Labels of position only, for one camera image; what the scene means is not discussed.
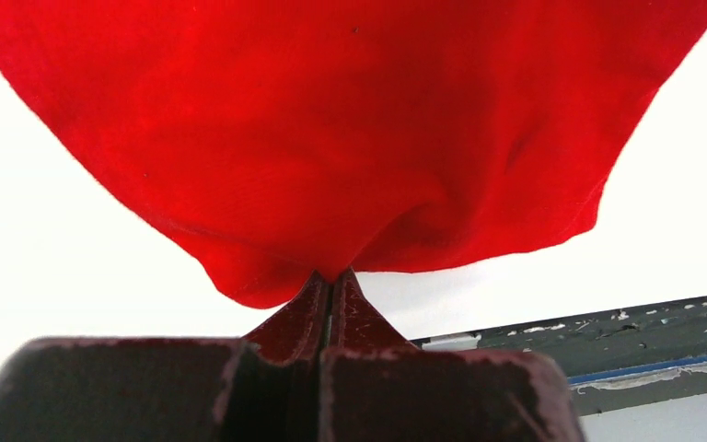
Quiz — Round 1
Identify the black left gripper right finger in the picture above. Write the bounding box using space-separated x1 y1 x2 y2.
328 269 418 352

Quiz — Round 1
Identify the red t-shirt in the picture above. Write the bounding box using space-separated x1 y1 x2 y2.
0 1 707 308

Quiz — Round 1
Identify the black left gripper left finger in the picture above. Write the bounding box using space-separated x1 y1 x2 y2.
243 272 330 364

